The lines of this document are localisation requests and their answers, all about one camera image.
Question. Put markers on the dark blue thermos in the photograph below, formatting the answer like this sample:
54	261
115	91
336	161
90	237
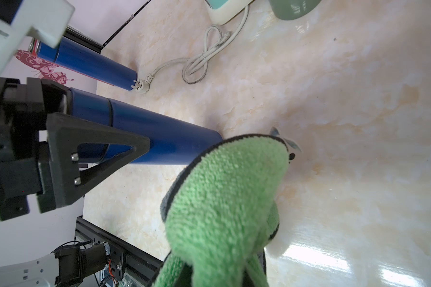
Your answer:
172	141

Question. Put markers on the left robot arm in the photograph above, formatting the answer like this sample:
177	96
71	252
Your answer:
66	266

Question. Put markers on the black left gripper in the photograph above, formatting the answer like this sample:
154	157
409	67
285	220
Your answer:
76	157

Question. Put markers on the mint green toaster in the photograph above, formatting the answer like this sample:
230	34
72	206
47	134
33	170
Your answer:
222	11

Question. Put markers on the green and grey cloth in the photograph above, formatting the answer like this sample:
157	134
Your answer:
220	213

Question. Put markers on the green cup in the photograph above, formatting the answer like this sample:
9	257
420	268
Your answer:
292	9

